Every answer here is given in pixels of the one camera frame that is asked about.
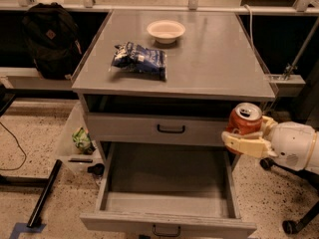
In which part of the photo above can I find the blue chip bag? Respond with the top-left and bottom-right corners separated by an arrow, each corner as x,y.
112,42 -> 166,81

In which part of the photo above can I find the open grey drawer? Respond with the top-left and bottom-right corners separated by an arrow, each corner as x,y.
81,143 -> 256,239

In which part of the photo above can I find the blue floor tape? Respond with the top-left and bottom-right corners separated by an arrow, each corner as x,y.
9,222 -> 46,239

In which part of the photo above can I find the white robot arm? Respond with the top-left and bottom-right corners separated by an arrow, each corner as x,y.
221,117 -> 319,174

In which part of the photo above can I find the white bowl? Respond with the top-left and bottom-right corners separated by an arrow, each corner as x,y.
147,20 -> 185,44

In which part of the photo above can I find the white cable behind cabinet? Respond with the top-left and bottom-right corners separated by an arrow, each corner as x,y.
243,3 -> 255,48

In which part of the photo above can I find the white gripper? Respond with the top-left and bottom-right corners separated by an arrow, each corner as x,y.
221,116 -> 315,171

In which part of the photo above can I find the black floor cable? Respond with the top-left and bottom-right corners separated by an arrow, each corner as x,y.
0,120 -> 28,172

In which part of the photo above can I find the black metal floor bar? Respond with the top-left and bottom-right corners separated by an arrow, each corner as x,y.
27,159 -> 62,228

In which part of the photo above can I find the grey drawer cabinet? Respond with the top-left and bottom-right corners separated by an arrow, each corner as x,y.
71,9 -> 277,171

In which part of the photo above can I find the clear plastic bin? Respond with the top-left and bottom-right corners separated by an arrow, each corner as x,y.
55,103 -> 103,173

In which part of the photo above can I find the green snack bag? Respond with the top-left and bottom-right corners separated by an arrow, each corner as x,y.
72,127 -> 95,154

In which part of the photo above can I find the closed grey upper drawer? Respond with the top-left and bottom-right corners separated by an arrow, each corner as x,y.
86,113 -> 227,146

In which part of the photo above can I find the red coke can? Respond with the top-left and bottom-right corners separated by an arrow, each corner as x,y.
225,103 -> 262,135

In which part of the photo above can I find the black backpack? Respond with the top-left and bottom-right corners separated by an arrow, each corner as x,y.
22,3 -> 84,80

